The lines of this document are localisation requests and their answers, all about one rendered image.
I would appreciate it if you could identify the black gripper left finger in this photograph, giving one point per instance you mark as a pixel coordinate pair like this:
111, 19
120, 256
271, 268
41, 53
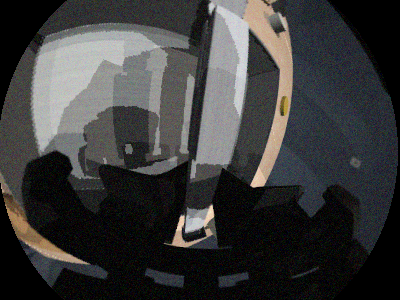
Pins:
165, 193

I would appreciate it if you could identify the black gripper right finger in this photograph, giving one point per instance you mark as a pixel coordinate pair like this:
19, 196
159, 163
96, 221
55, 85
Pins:
236, 203

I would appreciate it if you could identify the grey canister with wooden lid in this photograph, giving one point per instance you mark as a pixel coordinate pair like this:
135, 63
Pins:
212, 226

